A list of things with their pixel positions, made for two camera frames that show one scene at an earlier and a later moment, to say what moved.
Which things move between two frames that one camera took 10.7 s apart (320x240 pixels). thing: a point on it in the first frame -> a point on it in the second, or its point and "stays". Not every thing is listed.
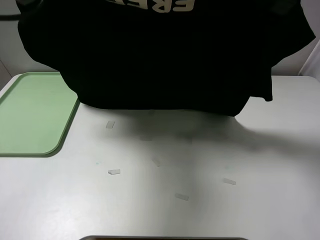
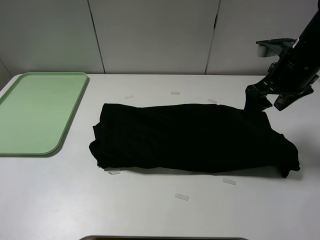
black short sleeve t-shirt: (204, 56) -> (195, 138)
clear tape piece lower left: (115, 171) stays
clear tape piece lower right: (228, 181) stays
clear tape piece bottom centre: (183, 197) stays
